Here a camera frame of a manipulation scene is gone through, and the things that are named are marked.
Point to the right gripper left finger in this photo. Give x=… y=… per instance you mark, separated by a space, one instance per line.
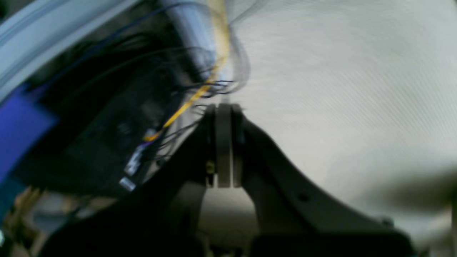
x=160 y=217

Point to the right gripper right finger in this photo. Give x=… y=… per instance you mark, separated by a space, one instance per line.
x=296 y=218

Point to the black electronics box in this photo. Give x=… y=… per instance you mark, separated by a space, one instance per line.
x=105 y=105

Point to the blue panel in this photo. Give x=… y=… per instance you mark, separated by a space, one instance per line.
x=23 y=122

